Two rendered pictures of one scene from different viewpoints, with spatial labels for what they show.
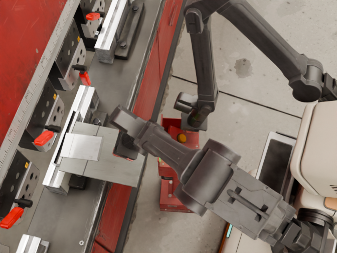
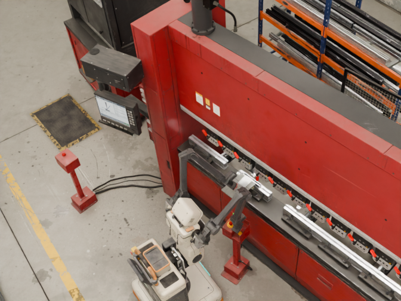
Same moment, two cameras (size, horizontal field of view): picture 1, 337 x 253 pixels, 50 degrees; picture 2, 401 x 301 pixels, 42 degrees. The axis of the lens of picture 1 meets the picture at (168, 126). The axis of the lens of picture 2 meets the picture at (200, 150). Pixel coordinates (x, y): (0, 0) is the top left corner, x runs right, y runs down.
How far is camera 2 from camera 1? 4.01 m
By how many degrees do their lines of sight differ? 60
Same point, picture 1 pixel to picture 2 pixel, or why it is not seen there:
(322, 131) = (192, 205)
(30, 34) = (252, 148)
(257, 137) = not seen: outside the picture
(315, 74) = (210, 225)
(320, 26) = not seen: outside the picture
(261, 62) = not seen: outside the picture
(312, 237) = (173, 199)
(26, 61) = (247, 147)
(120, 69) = (278, 215)
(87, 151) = (241, 182)
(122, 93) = (266, 211)
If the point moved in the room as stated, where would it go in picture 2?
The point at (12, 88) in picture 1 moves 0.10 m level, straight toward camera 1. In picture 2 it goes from (241, 143) to (230, 144)
